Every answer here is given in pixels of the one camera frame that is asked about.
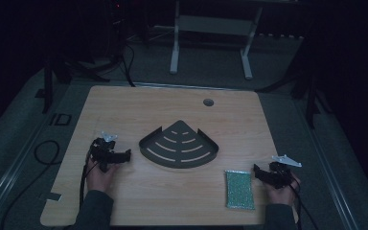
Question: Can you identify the green glitter sponge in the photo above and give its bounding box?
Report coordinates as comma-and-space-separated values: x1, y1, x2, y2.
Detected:
224, 170, 256, 211

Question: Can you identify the black tripod stand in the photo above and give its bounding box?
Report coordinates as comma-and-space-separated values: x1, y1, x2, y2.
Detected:
41, 54, 123, 115
258, 63, 334, 130

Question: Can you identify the white metal stand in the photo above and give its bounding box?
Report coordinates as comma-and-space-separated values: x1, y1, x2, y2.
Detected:
169, 0, 265, 81

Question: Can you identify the person's left hand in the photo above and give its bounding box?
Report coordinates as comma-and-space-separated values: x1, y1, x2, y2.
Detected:
85, 156, 123, 195

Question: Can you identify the person's right hand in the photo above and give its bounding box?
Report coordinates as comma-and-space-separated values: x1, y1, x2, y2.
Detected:
264, 172, 301, 207

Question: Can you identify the black floor cable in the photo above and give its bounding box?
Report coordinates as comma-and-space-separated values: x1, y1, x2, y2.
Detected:
0, 139, 61, 230

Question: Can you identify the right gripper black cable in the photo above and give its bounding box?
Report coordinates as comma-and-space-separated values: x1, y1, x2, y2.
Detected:
287, 177, 320, 230

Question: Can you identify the black floor tape marking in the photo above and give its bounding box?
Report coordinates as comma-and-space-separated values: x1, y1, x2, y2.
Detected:
48, 112, 73, 127

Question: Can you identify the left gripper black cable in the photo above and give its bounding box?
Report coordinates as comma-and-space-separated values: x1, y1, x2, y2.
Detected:
79, 147, 96, 209

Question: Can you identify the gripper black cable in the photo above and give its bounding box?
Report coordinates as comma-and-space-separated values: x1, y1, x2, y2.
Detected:
79, 147, 96, 209
287, 177, 320, 230

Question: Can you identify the dark metal corner shelf rack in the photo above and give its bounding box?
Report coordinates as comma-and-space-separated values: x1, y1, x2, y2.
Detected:
138, 119, 220, 170

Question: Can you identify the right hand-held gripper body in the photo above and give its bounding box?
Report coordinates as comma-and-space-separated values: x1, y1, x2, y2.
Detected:
267, 154, 303, 190

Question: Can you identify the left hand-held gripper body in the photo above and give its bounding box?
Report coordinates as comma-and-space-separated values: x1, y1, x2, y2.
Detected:
89, 131, 120, 173

